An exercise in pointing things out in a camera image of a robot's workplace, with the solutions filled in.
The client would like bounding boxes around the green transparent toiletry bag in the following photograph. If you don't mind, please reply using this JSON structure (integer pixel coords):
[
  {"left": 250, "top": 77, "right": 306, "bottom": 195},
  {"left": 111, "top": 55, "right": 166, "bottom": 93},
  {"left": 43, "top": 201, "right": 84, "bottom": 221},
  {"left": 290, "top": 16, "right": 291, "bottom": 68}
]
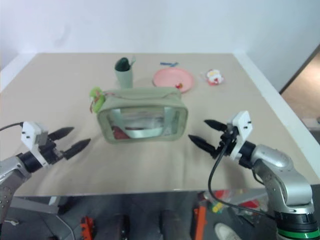
[{"left": 96, "top": 87, "right": 189, "bottom": 145}]

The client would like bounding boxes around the brown wooden door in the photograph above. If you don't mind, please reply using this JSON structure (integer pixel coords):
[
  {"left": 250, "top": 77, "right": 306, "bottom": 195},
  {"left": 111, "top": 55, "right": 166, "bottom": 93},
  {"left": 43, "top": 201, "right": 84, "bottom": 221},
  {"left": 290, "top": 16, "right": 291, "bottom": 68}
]
[{"left": 278, "top": 43, "right": 320, "bottom": 95}]

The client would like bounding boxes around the orange upright bar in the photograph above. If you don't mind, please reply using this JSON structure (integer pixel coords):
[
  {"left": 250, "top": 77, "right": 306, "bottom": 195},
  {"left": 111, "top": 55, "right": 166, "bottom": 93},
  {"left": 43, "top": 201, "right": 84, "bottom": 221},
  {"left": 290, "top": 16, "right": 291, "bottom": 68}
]
[{"left": 194, "top": 199, "right": 208, "bottom": 240}]

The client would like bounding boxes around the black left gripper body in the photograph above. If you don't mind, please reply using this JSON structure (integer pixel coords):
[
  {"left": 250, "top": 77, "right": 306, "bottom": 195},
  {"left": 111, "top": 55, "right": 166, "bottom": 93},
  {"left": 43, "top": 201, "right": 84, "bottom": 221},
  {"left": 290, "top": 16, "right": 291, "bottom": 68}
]
[{"left": 39, "top": 134, "right": 67, "bottom": 166}]

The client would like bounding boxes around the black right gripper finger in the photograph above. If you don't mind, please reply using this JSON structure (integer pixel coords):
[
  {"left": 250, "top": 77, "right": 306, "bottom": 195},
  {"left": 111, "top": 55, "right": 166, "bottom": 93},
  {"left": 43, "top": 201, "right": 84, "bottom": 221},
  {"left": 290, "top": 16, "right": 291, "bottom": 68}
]
[
  {"left": 203, "top": 119, "right": 227, "bottom": 132},
  {"left": 187, "top": 134, "right": 217, "bottom": 158}
]

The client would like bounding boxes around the dark red cloth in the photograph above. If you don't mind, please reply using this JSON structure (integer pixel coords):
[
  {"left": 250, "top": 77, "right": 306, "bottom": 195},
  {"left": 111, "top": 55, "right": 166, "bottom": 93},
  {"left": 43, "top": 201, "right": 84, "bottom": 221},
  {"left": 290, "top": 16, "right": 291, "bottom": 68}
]
[{"left": 112, "top": 125, "right": 129, "bottom": 140}]

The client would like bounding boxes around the pink round plate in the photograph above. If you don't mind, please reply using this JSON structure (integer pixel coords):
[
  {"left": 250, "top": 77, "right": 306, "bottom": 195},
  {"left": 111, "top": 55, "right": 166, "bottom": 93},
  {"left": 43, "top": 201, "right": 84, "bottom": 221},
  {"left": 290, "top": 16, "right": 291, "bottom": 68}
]
[{"left": 152, "top": 67, "right": 195, "bottom": 94}]

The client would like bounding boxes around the grey metal frame bar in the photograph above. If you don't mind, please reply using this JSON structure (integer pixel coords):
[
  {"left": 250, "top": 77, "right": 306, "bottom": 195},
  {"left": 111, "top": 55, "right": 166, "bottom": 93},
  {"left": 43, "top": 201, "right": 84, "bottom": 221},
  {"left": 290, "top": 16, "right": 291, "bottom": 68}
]
[{"left": 11, "top": 196, "right": 61, "bottom": 214}]

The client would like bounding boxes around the white shoe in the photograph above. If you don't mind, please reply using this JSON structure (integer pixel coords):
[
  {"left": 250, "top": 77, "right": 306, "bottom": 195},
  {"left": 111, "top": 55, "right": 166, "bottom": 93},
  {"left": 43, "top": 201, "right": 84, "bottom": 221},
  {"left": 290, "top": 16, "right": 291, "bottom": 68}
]
[{"left": 214, "top": 222, "right": 245, "bottom": 240}]

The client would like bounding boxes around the colourful plastic bag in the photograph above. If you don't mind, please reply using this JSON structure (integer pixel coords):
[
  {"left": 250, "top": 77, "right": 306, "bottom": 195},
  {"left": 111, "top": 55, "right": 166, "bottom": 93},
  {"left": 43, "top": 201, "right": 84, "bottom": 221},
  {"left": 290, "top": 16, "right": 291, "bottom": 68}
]
[{"left": 204, "top": 189, "right": 267, "bottom": 215}]

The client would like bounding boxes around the pale green cup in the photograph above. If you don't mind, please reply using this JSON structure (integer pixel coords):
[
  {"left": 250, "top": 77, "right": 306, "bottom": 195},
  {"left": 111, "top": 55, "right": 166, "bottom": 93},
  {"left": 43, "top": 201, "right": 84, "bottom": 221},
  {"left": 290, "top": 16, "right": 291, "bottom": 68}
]
[{"left": 114, "top": 66, "right": 134, "bottom": 89}]

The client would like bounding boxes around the green plush zipper charm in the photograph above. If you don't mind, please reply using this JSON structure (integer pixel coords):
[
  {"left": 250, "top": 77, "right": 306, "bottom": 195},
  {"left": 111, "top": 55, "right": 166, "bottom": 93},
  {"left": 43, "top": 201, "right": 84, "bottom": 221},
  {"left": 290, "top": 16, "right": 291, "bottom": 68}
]
[{"left": 88, "top": 86, "right": 108, "bottom": 115}]

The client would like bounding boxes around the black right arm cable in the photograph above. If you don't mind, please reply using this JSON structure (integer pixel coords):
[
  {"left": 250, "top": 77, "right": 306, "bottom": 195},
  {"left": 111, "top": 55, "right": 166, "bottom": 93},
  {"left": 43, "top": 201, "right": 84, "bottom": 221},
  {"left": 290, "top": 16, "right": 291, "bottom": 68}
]
[{"left": 207, "top": 138, "right": 277, "bottom": 221}]

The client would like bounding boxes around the orange black toy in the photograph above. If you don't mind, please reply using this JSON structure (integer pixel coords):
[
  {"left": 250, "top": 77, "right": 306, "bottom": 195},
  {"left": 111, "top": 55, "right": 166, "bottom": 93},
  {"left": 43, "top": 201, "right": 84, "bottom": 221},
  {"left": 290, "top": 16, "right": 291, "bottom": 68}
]
[{"left": 79, "top": 215, "right": 95, "bottom": 240}]

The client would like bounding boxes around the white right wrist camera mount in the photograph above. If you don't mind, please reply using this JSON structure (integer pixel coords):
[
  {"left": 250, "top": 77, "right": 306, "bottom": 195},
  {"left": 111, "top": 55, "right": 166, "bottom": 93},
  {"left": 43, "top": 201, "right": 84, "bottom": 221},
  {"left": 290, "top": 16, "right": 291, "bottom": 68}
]
[{"left": 226, "top": 110, "right": 255, "bottom": 161}]

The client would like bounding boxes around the red white santa figure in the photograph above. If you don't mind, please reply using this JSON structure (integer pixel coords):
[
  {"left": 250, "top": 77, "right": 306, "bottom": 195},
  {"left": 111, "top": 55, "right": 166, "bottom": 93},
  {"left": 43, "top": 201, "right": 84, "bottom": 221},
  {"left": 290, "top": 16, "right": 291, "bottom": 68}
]
[{"left": 199, "top": 69, "right": 225, "bottom": 87}]

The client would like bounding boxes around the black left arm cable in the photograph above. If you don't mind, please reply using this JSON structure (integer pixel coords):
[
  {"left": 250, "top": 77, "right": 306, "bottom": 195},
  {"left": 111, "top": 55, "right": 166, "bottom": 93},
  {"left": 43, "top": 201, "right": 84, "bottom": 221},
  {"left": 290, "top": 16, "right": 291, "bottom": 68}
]
[{"left": 0, "top": 122, "right": 25, "bottom": 132}]

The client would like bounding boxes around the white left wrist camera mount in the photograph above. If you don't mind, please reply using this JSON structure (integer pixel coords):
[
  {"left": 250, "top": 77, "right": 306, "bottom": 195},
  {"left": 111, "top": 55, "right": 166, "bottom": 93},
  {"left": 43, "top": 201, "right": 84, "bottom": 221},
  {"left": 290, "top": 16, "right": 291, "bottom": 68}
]
[{"left": 20, "top": 121, "right": 50, "bottom": 168}]

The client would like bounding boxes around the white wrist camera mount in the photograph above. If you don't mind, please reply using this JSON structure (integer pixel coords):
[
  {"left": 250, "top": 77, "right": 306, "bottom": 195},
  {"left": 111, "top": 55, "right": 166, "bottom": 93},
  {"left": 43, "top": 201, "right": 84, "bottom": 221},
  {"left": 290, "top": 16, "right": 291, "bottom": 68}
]
[
  {"left": 226, "top": 110, "right": 255, "bottom": 161},
  {"left": 20, "top": 121, "right": 50, "bottom": 168}
]

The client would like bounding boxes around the blue thin stick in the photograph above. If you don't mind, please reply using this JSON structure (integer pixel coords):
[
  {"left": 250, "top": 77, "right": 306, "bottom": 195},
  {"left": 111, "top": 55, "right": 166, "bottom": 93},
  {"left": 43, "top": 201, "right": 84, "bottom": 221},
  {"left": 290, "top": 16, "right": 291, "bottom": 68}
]
[{"left": 159, "top": 60, "right": 179, "bottom": 68}]

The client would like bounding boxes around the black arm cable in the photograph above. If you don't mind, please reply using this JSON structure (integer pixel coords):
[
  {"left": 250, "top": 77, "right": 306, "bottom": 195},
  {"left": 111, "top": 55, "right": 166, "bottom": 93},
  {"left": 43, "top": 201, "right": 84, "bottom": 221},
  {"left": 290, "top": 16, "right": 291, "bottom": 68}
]
[
  {"left": 0, "top": 122, "right": 25, "bottom": 132},
  {"left": 207, "top": 138, "right": 277, "bottom": 221}
]

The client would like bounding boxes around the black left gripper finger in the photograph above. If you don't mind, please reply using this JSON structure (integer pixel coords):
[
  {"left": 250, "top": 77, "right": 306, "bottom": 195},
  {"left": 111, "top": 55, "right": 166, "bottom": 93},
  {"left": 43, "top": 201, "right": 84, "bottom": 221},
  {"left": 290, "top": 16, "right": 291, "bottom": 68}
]
[
  {"left": 47, "top": 126, "right": 75, "bottom": 142},
  {"left": 62, "top": 138, "right": 92, "bottom": 160}
]

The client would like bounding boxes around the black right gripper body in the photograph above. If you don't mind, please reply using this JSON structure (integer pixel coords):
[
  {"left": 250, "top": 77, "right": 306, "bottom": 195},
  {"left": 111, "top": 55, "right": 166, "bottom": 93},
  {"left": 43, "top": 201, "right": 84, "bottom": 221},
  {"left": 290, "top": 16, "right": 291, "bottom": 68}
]
[{"left": 212, "top": 124, "right": 239, "bottom": 159}]

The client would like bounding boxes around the dark green object in cup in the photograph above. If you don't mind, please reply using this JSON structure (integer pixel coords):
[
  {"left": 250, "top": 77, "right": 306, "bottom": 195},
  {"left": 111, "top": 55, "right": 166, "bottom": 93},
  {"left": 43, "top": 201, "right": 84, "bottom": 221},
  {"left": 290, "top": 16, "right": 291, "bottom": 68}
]
[{"left": 114, "top": 57, "right": 132, "bottom": 73}]

